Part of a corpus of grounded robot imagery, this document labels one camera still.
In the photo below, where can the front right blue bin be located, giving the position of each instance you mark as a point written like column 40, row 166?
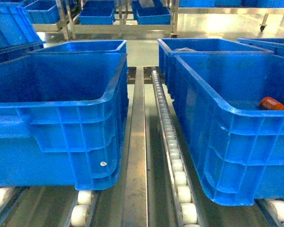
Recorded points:
column 237, row 148

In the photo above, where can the background blue bin right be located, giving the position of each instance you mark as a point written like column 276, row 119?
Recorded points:
column 156, row 15

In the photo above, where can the far right blue bin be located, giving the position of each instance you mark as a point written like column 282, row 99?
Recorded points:
column 274, row 44

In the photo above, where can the left roller track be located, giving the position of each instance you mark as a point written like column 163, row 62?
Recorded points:
column 82, row 209

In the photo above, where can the orange round cap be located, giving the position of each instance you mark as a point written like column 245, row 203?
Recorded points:
column 269, row 103

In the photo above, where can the background blue bin left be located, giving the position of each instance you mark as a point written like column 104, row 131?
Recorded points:
column 98, row 12

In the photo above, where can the front left blue bin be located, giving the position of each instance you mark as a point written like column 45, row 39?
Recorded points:
column 63, row 119

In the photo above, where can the rear left blue bin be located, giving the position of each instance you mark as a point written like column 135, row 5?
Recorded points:
column 85, row 46

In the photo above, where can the rear right blue bin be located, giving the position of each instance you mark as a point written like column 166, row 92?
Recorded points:
column 170, row 47

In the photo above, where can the steel divider rail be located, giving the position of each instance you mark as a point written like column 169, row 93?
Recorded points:
column 135, row 211

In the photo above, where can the right roller track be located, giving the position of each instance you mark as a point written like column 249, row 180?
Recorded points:
column 273, row 211

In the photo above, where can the tilted blue bin left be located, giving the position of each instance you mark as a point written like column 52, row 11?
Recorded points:
column 17, row 35

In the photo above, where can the background blue bin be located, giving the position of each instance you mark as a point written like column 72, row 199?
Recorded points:
column 156, row 15
column 98, row 12

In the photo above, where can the white roller track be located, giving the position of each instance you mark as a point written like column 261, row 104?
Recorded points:
column 181, row 191

